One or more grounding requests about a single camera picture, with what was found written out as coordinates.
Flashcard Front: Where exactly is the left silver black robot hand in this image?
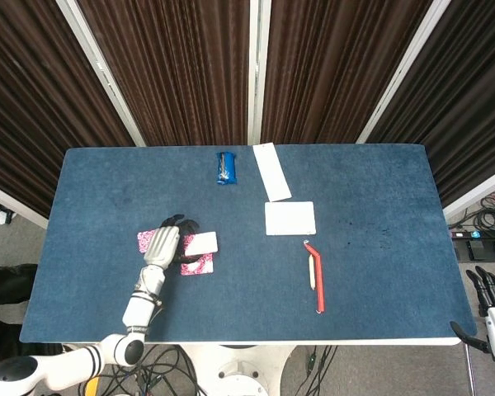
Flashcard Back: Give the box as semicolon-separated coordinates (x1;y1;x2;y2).
143;214;200;271

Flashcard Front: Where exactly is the pink patterned card stack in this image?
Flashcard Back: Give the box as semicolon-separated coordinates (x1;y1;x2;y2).
136;229;160;256

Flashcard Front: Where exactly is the white faced card stack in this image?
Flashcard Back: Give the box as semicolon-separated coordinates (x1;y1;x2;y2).
183;231;219;257

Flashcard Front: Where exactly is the small white card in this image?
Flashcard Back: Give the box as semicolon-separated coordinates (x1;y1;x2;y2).
179;252;215;276

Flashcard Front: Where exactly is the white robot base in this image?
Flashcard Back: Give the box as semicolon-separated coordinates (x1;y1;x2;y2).
180;343;299;396

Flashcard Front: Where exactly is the grey metal table leg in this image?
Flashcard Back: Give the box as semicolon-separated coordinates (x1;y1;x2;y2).
464;345;477;396

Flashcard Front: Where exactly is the black foot pedal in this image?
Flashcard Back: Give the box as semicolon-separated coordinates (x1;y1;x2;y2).
468;238;495;261
453;239;471;262

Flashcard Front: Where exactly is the blue foil snack packet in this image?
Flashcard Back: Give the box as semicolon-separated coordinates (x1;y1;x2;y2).
214;151;240;186

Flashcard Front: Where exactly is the blue felt table mat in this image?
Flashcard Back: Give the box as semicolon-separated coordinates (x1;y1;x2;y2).
19;142;479;345

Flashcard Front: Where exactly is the white rectangular plastic board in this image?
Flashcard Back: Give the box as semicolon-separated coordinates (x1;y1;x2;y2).
264;200;317;237

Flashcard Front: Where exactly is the white paper strip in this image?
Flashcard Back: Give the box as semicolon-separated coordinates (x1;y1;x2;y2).
252;142;294;203

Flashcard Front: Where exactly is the black fabric object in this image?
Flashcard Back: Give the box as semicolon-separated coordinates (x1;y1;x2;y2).
0;257;64;361

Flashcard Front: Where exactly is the brown pleated curtain panel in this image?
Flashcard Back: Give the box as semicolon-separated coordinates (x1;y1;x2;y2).
77;0;252;147
0;0;138;219
369;0;495;207
260;0;435;145

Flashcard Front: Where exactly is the black floor cable tangle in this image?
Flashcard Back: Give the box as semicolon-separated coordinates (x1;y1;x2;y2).
77;343;200;396

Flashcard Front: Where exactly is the white partition frame bottom rail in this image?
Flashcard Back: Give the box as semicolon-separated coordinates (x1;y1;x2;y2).
0;178;50;230
442;162;495;220

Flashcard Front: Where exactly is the white table frame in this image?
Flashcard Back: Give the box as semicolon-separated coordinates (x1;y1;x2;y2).
144;337;460;347

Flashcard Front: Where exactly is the black cable with green connector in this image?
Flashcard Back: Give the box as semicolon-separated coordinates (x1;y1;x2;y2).
299;345;340;396

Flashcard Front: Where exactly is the white double partition frame post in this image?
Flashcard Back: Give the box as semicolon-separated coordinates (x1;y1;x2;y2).
246;0;273;146

